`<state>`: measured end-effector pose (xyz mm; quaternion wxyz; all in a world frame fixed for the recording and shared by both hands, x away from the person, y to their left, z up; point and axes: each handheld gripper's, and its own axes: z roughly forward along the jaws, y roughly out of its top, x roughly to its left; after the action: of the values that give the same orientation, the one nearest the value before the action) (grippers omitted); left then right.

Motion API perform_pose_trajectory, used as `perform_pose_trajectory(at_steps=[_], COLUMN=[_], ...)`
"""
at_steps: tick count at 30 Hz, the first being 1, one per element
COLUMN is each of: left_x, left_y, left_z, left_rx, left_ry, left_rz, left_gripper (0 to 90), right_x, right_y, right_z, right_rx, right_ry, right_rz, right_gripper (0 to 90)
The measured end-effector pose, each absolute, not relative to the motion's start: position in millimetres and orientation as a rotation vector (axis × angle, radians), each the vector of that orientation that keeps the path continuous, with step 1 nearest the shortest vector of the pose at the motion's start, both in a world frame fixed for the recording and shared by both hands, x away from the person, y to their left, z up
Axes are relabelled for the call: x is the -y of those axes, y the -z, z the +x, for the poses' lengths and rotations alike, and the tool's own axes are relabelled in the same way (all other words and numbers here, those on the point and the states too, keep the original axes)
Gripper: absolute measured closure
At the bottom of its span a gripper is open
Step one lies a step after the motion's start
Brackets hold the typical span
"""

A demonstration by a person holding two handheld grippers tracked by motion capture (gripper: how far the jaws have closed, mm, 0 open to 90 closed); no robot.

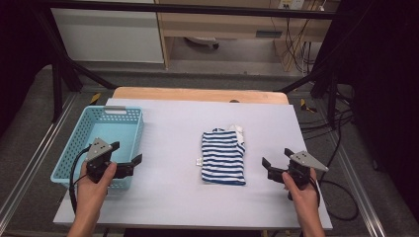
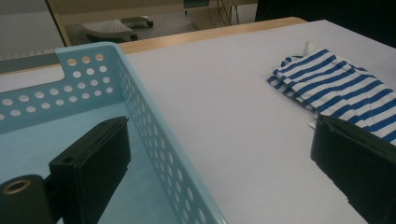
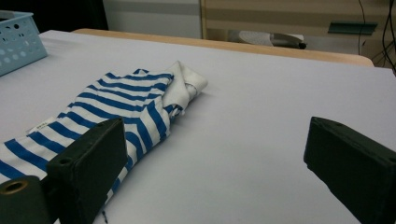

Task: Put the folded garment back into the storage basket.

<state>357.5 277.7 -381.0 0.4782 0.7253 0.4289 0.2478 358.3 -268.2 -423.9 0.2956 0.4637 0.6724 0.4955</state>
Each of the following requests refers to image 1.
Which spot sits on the white cabinet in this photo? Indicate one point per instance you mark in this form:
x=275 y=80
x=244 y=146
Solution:
x=108 y=36

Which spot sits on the black metal frame crossbar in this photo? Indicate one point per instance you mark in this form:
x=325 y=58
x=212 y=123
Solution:
x=184 y=9

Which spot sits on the light blue plastic basket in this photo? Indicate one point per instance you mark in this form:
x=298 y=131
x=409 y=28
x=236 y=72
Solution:
x=108 y=131

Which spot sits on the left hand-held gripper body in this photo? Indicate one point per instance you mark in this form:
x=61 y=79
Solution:
x=98 y=154

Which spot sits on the grey chair base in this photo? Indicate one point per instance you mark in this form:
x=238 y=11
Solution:
x=202 y=41

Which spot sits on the black metal frame stand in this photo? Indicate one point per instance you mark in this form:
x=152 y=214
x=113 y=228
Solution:
x=331 y=85
x=57 y=82

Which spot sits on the blue white striped shirt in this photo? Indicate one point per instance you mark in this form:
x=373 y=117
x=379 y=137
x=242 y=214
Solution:
x=224 y=158

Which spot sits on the person's left hand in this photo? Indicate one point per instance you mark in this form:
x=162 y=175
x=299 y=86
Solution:
x=94 y=187

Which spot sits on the wooden table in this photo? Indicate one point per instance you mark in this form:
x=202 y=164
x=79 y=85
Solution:
x=184 y=94

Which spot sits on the light wooden desk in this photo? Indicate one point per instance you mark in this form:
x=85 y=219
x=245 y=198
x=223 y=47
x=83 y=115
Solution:
x=224 y=26

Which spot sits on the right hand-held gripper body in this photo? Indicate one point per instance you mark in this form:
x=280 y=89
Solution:
x=301 y=168

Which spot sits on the white board mat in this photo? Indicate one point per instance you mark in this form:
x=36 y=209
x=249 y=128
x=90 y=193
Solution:
x=174 y=197

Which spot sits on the aluminium floor rail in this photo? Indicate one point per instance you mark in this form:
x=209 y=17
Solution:
x=36 y=158
x=359 y=194

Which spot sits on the white power strip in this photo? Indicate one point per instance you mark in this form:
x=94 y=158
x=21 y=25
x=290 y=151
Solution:
x=291 y=4

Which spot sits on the person's right hand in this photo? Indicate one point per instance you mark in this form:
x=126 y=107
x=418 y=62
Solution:
x=304 y=197

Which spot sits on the yellow black tape marker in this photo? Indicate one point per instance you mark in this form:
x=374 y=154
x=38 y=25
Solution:
x=95 y=98
x=307 y=107

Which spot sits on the black curtain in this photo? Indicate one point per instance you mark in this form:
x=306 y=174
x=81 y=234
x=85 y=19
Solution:
x=18 y=49
x=385 y=82

